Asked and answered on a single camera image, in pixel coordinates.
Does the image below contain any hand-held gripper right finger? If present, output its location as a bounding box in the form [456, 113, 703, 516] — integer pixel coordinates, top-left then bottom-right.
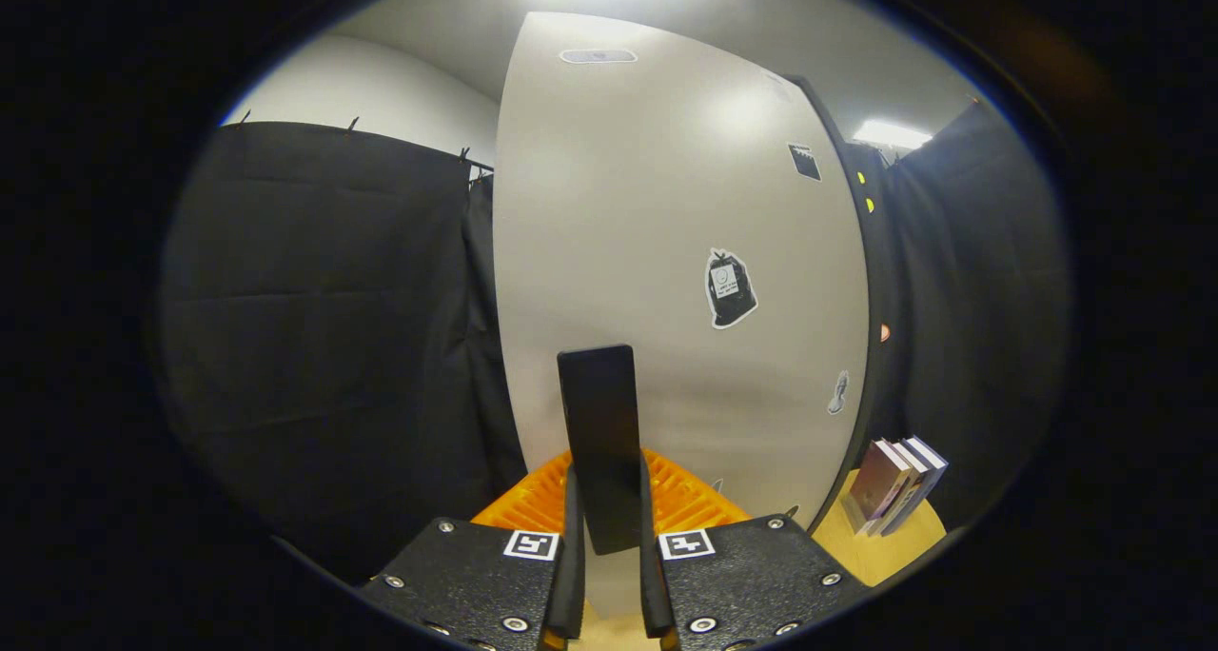
[638, 449, 872, 651]

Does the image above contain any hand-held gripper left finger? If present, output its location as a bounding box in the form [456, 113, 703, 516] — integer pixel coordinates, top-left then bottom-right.
[357, 449, 586, 651]

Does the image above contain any black door handle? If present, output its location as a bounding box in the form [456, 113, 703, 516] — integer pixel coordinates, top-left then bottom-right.
[557, 345, 643, 557]

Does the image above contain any beige cabinet door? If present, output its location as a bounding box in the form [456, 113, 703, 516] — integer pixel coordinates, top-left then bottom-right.
[493, 11, 872, 623]

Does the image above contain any white spine book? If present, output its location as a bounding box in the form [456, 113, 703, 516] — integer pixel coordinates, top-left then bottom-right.
[871, 439, 932, 536]

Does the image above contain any blue grey book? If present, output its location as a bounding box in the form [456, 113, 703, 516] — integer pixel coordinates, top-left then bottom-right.
[890, 435, 950, 536]

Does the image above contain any black backdrop cloth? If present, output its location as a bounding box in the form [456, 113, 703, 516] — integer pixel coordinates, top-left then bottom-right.
[157, 99, 1071, 585]

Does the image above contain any ceiling light panel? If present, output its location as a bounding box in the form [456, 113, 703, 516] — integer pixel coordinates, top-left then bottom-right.
[852, 118, 933, 150]

